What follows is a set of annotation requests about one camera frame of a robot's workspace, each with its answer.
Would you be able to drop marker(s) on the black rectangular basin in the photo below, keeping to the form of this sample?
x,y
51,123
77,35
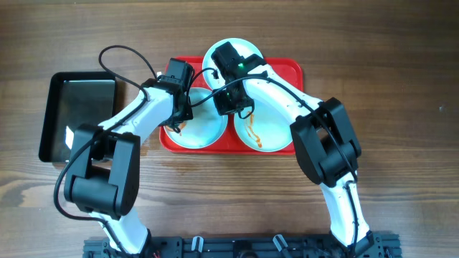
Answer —
x,y
74,98

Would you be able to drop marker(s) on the red plastic tray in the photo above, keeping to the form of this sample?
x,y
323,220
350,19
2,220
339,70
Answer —
x,y
229,142

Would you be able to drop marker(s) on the white plate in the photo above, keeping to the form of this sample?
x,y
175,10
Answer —
x,y
206,127
243,47
262,129

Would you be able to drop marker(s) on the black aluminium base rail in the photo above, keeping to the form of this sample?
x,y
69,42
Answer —
x,y
374,244

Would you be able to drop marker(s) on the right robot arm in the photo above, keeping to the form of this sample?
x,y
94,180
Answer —
x,y
325,143

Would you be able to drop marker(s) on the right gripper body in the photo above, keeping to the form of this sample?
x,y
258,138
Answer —
x,y
228,102

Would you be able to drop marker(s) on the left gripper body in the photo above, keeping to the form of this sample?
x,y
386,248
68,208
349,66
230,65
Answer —
x,y
180,117

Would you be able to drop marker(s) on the white plate top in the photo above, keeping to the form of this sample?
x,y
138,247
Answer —
x,y
243,47

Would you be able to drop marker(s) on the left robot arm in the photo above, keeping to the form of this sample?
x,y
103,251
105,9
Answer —
x,y
103,174

